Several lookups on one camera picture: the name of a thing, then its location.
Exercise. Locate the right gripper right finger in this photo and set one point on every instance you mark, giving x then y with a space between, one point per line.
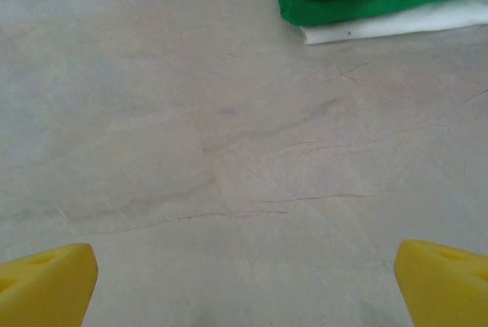
446 289

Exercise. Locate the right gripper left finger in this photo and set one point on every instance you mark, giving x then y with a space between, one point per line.
42 289

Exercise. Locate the plain white folded t-shirt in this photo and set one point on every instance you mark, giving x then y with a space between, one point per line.
381 26

